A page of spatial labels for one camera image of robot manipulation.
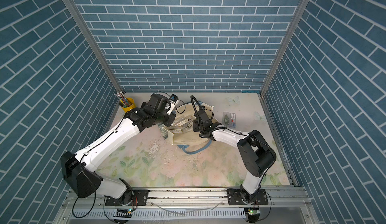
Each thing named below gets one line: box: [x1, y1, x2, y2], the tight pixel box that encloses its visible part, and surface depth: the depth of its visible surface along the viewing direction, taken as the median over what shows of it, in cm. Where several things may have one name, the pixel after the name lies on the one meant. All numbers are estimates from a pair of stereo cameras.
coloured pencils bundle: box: [114, 90, 133, 108], surface depth 101 cm
